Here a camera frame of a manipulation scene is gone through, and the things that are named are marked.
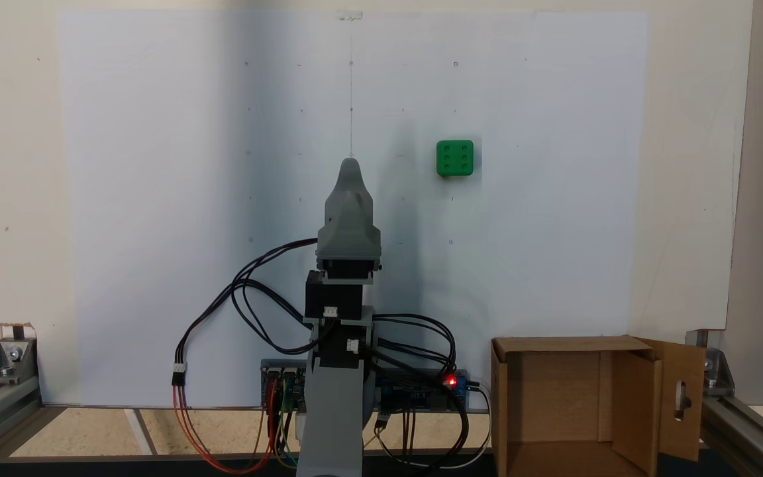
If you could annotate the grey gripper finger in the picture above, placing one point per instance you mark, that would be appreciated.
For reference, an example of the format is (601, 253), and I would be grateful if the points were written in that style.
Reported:
(350, 199)

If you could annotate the green dice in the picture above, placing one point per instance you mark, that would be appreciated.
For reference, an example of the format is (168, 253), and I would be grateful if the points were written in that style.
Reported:
(454, 158)

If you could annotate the blue circuit board red LED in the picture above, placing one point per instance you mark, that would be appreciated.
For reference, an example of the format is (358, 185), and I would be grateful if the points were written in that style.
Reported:
(421, 394)

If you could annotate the clear tape piece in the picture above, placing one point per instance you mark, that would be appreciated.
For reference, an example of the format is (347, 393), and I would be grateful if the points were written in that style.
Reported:
(350, 14)

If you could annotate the white paper sheet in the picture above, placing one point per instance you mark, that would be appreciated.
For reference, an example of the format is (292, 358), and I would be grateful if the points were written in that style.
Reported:
(156, 199)

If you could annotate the brown cardboard box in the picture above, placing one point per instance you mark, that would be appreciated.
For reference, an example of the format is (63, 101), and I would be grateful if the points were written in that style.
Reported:
(554, 411)

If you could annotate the metal corner bracket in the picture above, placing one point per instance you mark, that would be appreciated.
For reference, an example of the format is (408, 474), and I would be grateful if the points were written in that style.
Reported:
(10, 358)
(719, 374)

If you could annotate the grey metal frame post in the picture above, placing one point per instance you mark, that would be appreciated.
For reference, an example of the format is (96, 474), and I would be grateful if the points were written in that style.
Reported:
(759, 199)

